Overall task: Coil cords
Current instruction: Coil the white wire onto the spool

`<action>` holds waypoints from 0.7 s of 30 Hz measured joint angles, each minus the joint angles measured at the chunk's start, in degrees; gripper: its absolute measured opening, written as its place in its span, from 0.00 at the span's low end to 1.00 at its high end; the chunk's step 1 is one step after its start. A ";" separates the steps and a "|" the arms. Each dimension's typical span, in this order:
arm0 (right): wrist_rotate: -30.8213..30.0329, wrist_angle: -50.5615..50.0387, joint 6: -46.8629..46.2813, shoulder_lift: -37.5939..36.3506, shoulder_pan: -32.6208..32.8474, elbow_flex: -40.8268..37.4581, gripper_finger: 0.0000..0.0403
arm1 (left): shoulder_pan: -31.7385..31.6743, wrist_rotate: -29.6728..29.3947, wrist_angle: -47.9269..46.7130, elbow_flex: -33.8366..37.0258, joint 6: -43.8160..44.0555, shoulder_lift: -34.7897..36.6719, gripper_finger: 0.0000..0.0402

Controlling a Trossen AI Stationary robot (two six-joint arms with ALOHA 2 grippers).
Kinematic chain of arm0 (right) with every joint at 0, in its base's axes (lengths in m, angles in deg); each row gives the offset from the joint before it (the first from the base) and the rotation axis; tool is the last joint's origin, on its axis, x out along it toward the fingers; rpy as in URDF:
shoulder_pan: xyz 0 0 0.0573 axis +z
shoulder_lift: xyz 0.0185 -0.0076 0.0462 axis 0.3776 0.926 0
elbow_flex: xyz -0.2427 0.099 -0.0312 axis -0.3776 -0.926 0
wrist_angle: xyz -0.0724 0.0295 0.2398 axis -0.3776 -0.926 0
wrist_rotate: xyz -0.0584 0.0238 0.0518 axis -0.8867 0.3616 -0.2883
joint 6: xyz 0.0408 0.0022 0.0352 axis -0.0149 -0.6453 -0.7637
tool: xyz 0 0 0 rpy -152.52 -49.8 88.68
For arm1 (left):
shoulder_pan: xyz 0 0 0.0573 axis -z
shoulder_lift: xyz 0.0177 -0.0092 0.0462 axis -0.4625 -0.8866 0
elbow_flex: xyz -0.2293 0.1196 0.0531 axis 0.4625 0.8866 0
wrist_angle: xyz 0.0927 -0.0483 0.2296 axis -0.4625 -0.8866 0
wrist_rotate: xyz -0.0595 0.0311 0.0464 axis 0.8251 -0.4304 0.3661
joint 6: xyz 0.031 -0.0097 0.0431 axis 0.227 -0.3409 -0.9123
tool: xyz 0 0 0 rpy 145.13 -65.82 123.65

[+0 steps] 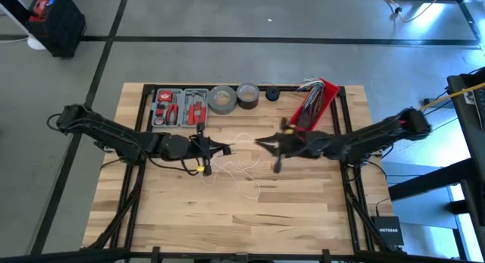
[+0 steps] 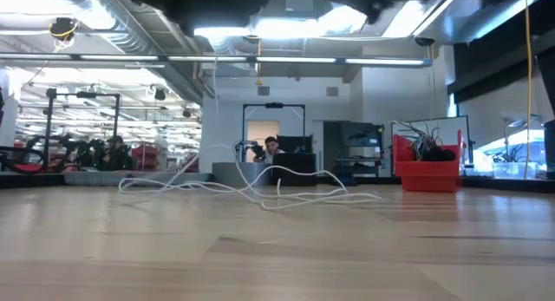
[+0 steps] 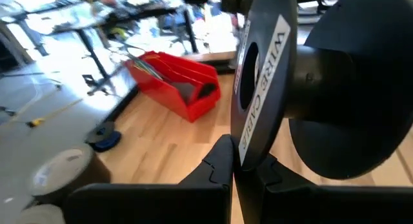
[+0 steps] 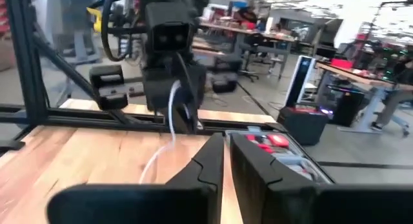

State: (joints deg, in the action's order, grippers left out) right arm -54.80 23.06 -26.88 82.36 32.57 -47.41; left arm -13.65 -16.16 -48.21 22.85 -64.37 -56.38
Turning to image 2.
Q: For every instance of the long ceiling light bar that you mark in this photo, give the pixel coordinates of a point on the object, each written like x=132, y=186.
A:
x=208, y=58

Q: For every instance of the black workstation gantry frame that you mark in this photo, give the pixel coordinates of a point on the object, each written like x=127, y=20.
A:
x=50, y=119
x=274, y=105

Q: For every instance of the large grey duct tape roll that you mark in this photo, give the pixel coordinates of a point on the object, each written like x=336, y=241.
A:
x=240, y=174

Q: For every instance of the dark duct tape roll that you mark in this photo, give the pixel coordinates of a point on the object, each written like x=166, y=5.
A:
x=295, y=171

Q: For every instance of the black background robot arm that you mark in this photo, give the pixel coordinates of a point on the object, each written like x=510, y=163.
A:
x=256, y=150

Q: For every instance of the person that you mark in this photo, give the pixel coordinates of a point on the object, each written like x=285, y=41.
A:
x=116, y=151
x=271, y=147

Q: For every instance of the silver ventilation duct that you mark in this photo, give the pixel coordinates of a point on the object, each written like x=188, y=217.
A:
x=130, y=32

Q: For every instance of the red storage shelf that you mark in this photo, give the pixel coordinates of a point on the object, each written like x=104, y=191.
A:
x=145, y=155

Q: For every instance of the clear plastic bin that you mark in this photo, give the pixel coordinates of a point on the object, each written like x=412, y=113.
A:
x=513, y=170

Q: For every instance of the red plastic bin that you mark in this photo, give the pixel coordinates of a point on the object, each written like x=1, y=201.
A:
x=427, y=176

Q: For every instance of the black aluminium table frame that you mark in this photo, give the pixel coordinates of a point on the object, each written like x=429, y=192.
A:
x=26, y=181

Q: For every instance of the black equipment shelf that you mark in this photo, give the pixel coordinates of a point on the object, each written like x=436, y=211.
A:
x=364, y=138

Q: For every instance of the grey tool case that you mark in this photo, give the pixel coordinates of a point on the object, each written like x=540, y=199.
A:
x=130, y=178

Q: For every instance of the black dome ceiling camera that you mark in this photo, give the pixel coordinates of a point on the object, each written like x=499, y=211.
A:
x=425, y=41

